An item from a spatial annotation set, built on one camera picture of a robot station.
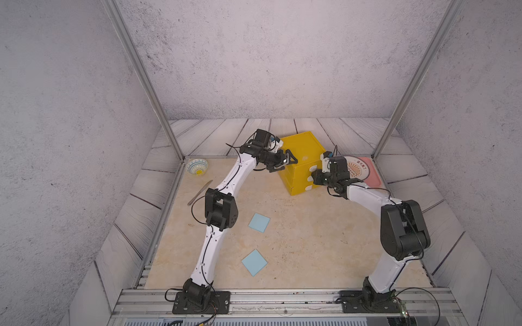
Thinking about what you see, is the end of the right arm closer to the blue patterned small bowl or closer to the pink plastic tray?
the pink plastic tray

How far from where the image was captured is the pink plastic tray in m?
1.10

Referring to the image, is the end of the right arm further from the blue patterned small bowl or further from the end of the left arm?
the blue patterned small bowl
